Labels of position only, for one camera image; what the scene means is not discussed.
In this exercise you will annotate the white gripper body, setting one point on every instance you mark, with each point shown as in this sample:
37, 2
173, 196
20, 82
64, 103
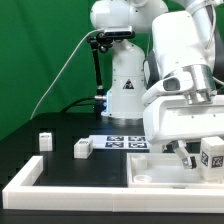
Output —
170, 118

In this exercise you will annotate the white U-shaped boundary fence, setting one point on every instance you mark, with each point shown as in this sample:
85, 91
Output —
22, 193

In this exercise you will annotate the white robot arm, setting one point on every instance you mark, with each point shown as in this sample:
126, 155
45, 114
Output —
163, 66

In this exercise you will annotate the grey camera on black mount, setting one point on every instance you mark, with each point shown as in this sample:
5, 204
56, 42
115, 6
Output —
102, 42

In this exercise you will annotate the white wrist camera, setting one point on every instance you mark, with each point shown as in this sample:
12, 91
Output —
173, 85

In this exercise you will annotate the white sheet with fiducial markers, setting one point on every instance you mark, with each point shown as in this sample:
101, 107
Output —
119, 142

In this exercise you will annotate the white square tabletop part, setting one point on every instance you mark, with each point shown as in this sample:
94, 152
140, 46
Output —
149, 170

